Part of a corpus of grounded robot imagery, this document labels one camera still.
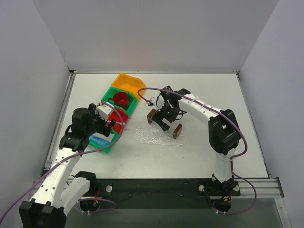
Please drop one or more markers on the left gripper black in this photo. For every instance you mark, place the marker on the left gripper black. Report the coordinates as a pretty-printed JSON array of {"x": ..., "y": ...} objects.
[{"x": 102, "y": 121}]

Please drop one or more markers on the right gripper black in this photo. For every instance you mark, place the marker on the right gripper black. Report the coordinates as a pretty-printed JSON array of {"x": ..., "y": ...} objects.
[{"x": 162, "y": 116}]

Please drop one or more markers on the clear glass tray wooden handles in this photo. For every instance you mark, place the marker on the clear glass tray wooden handles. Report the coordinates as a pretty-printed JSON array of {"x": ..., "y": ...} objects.
[{"x": 152, "y": 133}]

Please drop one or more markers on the red cup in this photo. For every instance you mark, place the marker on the red cup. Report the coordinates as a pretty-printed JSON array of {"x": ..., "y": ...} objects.
[{"x": 120, "y": 99}]

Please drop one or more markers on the white toothbrush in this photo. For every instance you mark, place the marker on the white toothbrush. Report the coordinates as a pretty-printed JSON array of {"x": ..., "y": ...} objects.
[{"x": 121, "y": 124}]

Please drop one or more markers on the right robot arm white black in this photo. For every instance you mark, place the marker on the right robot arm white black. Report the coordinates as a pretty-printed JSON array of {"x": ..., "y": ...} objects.
[{"x": 223, "y": 136}]

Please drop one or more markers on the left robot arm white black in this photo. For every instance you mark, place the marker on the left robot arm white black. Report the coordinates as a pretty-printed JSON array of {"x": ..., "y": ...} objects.
[{"x": 50, "y": 205}]

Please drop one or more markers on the white toothpaste tube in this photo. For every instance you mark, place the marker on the white toothpaste tube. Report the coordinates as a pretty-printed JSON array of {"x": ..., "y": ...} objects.
[{"x": 103, "y": 137}]

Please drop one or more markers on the blue toothpaste box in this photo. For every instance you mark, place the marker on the blue toothpaste box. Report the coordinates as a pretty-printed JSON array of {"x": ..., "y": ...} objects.
[{"x": 97, "y": 143}]

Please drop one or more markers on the red plastic bin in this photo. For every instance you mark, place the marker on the red plastic bin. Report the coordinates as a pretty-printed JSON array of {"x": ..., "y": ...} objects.
[{"x": 114, "y": 115}]

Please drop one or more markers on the green plastic bin lower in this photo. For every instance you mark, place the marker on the green plastic bin lower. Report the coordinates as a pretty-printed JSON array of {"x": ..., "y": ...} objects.
[{"x": 115, "y": 137}]

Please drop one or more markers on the green plastic bin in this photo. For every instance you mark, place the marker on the green plastic bin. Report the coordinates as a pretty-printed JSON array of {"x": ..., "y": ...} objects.
[
  {"x": 115, "y": 137},
  {"x": 132, "y": 100}
]

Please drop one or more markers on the green plastic bin upper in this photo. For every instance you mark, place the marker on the green plastic bin upper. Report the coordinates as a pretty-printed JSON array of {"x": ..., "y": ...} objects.
[{"x": 132, "y": 100}]

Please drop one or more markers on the yellow plastic bin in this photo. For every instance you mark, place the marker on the yellow plastic bin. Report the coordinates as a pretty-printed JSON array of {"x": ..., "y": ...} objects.
[{"x": 129, "y": 84}]

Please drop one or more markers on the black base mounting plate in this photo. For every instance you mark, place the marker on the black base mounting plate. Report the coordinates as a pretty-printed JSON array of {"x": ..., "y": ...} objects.
[{"x": 151, "y": 201}]

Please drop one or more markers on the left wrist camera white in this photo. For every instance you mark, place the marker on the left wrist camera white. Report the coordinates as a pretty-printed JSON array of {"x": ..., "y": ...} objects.
[{"x": 105, "y": 110}]

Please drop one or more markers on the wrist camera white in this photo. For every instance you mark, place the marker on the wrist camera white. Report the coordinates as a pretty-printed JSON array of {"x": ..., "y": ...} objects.
[
  {"x": 156, "y": 101},
  {"x": 105, "y": 110}
]

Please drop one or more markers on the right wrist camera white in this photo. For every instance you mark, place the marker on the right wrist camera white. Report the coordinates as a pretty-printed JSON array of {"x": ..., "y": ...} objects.
[{"x": 156, "y": 101}]

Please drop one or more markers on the aluminium frame rail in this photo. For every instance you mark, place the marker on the aluminium frame rail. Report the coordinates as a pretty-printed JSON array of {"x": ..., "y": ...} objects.
[{"x": 264, "y": 188}]

